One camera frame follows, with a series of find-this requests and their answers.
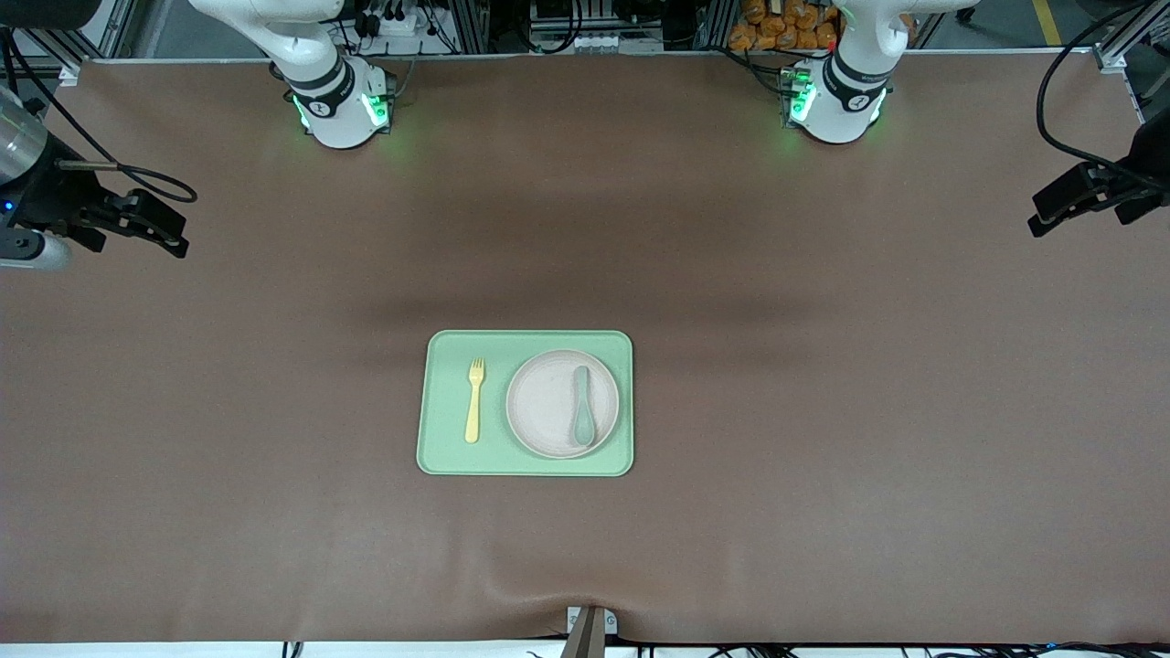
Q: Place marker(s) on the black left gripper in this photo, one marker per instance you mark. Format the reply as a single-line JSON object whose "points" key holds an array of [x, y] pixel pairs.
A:
{"points": [[1148, 157]]}

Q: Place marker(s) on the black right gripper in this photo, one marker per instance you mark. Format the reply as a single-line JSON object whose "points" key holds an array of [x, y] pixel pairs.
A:
{"points": [[47, 196]]}

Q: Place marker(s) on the pale yellow plastic fork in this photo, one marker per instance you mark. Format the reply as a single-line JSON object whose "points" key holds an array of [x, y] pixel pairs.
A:
{"points": [[474, 402]]}

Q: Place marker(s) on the round white speckled plate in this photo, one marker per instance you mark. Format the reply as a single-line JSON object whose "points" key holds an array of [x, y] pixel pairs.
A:
{"points": [[544, 407]]}

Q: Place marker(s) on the brown table mat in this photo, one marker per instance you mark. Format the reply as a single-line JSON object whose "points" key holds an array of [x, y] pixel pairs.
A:
{"points": [[823, 366]]}

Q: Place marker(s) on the white power strip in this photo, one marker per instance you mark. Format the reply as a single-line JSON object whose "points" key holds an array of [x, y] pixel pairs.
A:
{"points": [[402, 23]]}

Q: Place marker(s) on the orange snack bags pile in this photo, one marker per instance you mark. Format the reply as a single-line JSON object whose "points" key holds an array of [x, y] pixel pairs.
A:
{"points": [[777, 23]]}

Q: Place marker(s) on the mint green rectangular tray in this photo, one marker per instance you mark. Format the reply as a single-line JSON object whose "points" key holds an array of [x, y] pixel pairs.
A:
{"points": [[448, 457]]}

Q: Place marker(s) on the mint green plastic spoon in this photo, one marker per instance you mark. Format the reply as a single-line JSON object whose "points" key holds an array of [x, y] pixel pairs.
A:
{"points": [[582, 425]]}

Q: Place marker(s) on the white electronics box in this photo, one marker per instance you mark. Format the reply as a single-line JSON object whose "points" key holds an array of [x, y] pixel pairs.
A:
{"points": [[594, 42]]}

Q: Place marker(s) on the aluminium frame profile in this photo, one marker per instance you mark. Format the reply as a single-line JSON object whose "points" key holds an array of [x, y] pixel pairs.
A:
{"points": [[64, 46], [1120, 46]]}

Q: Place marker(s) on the grey table edge bracket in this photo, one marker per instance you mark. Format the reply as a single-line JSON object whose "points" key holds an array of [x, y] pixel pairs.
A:
{"points": [[574, 621]]}

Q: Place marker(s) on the brown camera support pole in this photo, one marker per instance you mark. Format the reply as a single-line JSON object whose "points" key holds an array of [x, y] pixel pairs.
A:
{"points": [[585, 640]]}

